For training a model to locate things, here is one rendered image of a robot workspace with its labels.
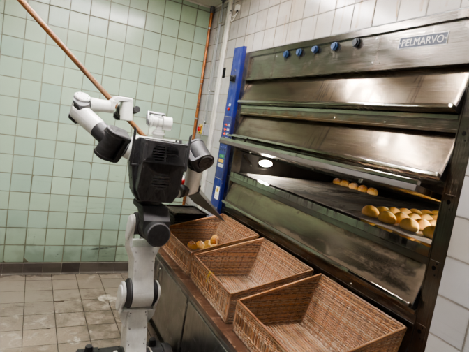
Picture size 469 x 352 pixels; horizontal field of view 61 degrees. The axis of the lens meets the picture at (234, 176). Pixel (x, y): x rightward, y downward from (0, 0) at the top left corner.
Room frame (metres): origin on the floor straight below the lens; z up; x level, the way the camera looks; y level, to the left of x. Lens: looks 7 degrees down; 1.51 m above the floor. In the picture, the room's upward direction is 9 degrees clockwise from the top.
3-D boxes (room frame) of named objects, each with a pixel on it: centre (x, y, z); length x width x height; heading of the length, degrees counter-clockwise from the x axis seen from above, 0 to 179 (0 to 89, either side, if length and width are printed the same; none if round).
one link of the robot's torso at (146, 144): (1.94, 0.38, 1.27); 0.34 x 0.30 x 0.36; 114
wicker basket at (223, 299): (2.19, -0.16, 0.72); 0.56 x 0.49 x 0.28; 26
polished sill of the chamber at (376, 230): (2.35, -0.41, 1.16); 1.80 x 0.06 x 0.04; 27
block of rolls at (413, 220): (2.02, -1.05, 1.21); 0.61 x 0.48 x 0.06; 117
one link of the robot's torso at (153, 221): (1.91, 0.36, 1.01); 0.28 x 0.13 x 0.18; 28
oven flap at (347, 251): (2.33, -0.39, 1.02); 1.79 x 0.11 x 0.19; 27
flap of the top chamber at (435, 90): (2.33, -0.39, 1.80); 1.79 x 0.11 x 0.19; 27
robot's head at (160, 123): (2.00, 0.40, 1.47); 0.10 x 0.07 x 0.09; 114
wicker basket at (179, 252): (2.72, 0.11, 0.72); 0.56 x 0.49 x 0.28; 29
